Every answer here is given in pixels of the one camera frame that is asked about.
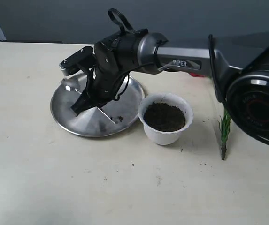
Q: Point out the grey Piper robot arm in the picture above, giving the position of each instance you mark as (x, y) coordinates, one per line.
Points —
(239, 67)

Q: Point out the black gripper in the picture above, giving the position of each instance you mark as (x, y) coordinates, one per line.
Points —
(116, 56)

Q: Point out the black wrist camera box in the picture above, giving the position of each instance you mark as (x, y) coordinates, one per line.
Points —
(83, 60)

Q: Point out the steel spoon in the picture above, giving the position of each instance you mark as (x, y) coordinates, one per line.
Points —
(72, 84)

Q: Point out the white scalloped flower pot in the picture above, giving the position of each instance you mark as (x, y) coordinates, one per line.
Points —
(159, 137)

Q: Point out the round steel plate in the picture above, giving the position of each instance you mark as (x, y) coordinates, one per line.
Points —
(92, 123)

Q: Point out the dark soil in pot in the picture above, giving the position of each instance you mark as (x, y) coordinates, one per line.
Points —
(163, 117)

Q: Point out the red artificial flower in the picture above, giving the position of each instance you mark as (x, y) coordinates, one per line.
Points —
(224, 128)

